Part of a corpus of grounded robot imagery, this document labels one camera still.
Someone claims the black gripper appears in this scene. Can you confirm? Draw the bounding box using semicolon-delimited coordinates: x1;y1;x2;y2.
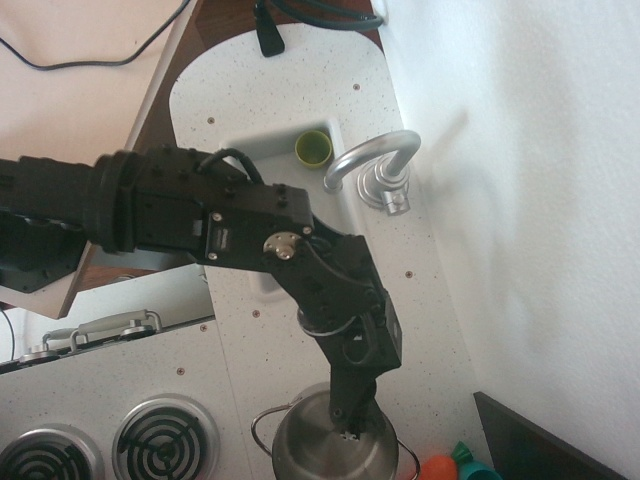
319;294;402;440

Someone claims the stainless steel pot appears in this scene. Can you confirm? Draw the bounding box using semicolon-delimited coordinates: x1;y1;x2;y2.
250;382;421;479

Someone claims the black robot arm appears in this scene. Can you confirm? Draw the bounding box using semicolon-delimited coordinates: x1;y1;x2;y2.
1;147;402;436

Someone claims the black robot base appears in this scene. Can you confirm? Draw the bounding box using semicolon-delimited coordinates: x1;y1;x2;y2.
1;212;88;294

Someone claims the orange toy carrot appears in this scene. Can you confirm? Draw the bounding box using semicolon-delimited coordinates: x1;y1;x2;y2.
417;455;458;480

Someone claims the teal plastic toy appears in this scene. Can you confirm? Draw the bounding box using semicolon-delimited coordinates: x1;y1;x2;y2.
450;441;502;480

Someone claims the dark wooden board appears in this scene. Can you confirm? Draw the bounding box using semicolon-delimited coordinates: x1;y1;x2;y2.
473;391;625;480

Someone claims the right black stove burner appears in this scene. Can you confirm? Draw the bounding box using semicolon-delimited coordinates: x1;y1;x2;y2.
112;394;221;479

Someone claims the black stove burner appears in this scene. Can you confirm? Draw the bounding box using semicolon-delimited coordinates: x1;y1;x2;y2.
1;424;105;479
112;394;221;479

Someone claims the silver toy faucet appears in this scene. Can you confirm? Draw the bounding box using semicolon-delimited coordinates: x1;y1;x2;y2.
323;130;421;216

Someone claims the white toy sink basin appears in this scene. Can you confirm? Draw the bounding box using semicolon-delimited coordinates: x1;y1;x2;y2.
205;117;367;308

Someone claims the green plastic cup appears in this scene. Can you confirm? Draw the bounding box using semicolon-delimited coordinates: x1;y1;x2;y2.
294;130;333;170

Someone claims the left black stove burner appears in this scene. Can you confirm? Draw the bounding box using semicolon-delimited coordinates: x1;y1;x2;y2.
1;424;105;479

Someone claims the grey oven handle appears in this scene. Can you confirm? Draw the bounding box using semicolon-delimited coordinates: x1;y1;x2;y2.
70;309;163;352

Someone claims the black strap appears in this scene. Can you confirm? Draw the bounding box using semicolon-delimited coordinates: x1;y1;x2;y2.
252;0;286;59

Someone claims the dark green coiled cable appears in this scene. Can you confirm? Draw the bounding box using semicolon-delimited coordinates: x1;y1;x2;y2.
272;0;386;32

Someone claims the black cable on floor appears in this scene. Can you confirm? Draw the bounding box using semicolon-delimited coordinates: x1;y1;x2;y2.
0;0;192;73

